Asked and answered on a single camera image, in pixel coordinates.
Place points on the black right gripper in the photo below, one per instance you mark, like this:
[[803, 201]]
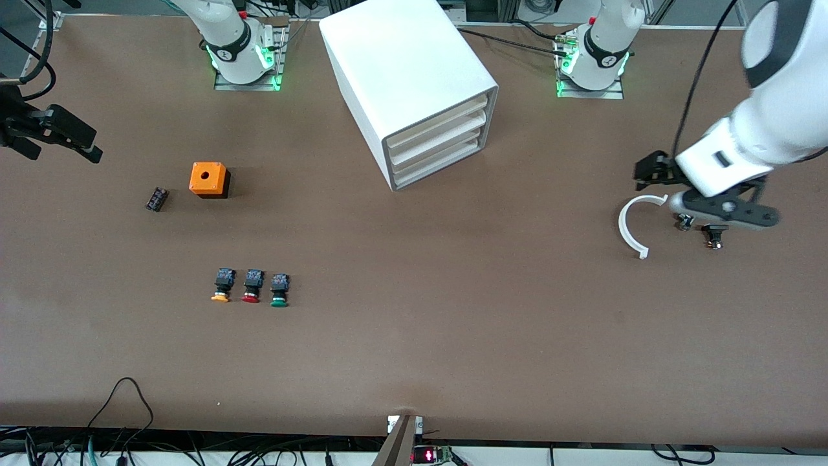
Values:
[[13, 120]]

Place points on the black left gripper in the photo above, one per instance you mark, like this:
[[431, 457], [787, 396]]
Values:
[[660, 167]]

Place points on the green mushroom push button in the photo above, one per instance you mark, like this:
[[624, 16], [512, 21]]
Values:
[[279, 291]]

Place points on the white drawer cabinet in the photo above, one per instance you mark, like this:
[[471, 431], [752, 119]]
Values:
[[401, 65]]

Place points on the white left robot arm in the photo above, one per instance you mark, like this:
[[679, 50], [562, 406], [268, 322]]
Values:
[[783, 123]]

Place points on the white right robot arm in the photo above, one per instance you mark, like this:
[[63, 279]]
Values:
[[226, 32]]

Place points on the yellow mushroom push button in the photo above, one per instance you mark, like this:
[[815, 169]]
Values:
[[222, 286]]

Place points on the red mushroom push button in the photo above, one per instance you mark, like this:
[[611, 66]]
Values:
[[251, 288]]

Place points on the silver metal pipe fitting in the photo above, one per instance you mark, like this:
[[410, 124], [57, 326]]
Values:
[[683, 223]]

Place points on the small black contact block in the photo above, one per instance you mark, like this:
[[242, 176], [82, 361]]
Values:
[[156, 199]]

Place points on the small device with red light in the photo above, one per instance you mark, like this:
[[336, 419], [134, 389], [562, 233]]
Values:
[[428, 455]]

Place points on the small black push switch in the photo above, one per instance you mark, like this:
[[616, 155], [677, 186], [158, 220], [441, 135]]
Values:
[[713, 236]]

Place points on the white semicircular plastic bracket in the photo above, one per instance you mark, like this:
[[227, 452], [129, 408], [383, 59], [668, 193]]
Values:
[[621, 226]]

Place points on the orange button enclosure box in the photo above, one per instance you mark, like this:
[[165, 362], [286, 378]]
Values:
[[207, 176]]

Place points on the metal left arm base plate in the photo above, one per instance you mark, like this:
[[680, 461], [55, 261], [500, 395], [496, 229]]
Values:
[[592, 94]]

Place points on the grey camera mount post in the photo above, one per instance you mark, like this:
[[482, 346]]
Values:
[[398, 446]]

